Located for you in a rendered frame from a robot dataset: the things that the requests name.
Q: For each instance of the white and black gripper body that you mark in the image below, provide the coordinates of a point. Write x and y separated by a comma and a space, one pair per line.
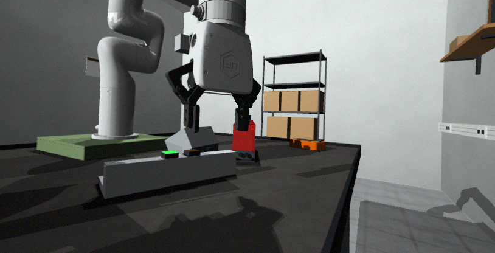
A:
222, 58

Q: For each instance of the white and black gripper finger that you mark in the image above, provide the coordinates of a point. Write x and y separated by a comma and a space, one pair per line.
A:
244, 102
188, 97

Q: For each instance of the black table edge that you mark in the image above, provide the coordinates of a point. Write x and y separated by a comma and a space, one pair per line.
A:
333, 232

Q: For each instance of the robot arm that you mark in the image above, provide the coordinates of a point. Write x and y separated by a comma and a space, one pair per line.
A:
118, 56

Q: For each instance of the orange digital multimeter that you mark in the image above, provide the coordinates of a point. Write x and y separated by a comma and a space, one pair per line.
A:
314, 145

